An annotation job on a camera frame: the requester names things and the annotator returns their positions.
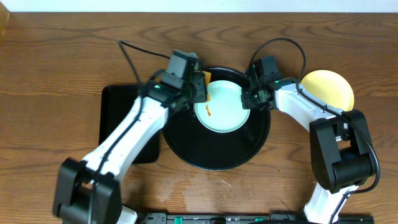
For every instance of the mint green plate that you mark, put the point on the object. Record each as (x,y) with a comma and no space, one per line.
(223,112)

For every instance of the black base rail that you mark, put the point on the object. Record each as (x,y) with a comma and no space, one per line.
(274,217)

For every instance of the rectangular black tray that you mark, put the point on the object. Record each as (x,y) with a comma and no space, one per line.
(116,102)

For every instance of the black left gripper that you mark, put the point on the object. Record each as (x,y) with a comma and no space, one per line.
(199,87)

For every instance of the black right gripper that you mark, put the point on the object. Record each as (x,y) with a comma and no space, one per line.
(246,102)

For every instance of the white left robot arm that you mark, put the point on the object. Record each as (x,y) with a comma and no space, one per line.
(88,191)

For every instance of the yellow green sponge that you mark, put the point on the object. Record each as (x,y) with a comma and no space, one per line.
(207,77)

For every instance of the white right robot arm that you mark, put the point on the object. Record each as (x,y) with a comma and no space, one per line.
(343,159)

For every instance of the round black tray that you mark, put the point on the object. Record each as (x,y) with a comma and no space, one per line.
(206,149)

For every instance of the yellow plastic plate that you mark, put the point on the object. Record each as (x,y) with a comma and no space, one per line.
(331,88)

